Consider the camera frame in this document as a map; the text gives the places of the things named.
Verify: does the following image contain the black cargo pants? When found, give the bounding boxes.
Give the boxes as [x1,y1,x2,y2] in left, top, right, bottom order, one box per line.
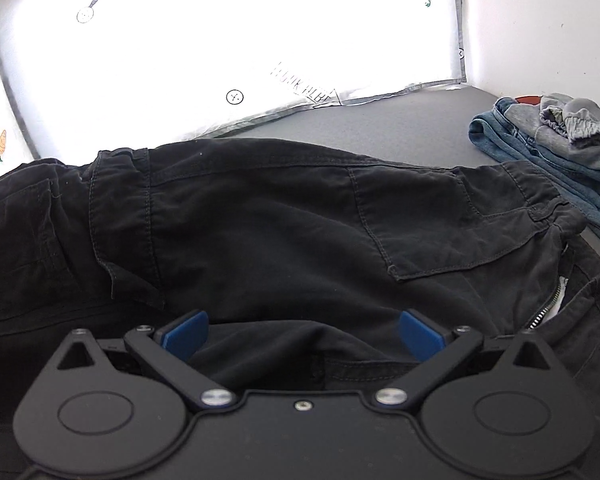
[0,137,600,431]

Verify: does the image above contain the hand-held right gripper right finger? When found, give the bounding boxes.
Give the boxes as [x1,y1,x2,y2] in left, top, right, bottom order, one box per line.
[374,309,550,409]

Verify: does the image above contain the grey garment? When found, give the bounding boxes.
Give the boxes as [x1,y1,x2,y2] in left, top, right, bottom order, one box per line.
[503,93,600,185]

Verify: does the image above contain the white printed blanket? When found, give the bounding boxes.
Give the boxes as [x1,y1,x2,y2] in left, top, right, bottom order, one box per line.
[0,0,468,172]

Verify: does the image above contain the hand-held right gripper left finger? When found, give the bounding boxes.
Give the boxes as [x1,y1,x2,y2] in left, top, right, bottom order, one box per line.
[55,309,234,409]

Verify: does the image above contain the blue jeans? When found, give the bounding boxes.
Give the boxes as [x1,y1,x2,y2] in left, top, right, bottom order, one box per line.
[468,97,600,239]

